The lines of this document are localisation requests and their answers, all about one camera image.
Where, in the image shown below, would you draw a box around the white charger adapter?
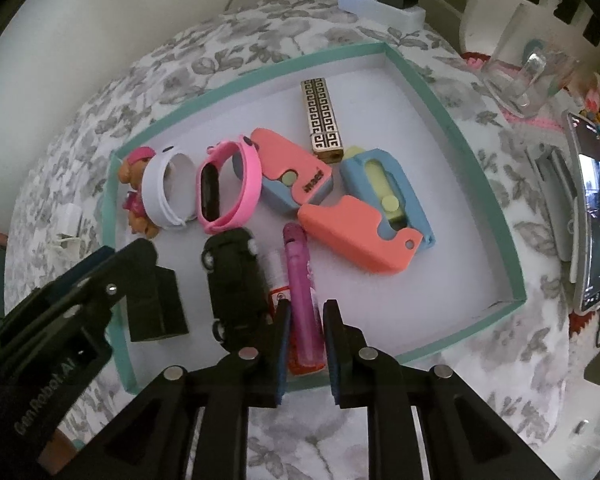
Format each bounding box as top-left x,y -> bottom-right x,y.
60,204 -> 84,241

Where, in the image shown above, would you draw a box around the teal shallow box tray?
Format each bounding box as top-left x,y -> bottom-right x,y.
101,41 -> 527,395

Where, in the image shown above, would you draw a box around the white wristband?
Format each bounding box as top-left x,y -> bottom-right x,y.
141,147 -> 201,229

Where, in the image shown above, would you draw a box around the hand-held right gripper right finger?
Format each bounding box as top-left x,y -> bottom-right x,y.
322,299 -> 536,480

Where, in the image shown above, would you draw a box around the floral grey white blanket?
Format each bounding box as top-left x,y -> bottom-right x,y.
2,0 -> 600,480

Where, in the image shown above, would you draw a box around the white power strip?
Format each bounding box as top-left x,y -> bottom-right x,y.
337,0 -> 427,30

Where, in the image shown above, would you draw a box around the black toy car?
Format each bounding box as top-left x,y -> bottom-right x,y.
200,226 -> 273,348

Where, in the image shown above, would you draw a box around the red white tube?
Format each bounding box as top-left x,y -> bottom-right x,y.
265,250 -> 326,376

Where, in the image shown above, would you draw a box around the colourful plush toys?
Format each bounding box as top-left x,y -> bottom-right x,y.
580,72 -> 600,141

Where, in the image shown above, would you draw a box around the white ornate shelf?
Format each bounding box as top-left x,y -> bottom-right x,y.
460,0 -> 600,61

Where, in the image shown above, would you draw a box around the purple lighter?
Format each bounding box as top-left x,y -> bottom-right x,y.
282,222 -> 323,367

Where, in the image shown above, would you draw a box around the smartphone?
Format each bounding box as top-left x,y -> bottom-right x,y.
566,111 -> 600,313

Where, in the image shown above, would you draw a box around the clear plastic box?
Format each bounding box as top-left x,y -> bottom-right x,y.
482,2 -> 581,120

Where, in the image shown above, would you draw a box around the gold patterned lighter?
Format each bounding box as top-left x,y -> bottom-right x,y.
300,78 -> 344,163

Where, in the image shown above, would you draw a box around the puppy figure with pink hat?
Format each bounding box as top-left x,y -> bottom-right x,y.
119,146 -> 161,238

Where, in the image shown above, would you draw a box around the coral and blue case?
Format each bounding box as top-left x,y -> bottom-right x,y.
232,127 -> 334,217

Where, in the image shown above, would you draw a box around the pink wristband watch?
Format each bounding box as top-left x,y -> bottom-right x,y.
196,135 -> 262,235

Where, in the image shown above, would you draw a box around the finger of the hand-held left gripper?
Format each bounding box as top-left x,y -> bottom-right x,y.
55,238 -> 159,333
0,246 -> 115,335

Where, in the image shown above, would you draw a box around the grey phone stand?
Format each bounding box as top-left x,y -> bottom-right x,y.
527,147 -> 581,266

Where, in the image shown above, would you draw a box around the black charger adapter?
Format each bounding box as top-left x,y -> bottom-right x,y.
125,265 -> 190,343

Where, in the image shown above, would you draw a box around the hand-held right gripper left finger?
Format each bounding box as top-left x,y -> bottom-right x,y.
75,300 -> 293,480

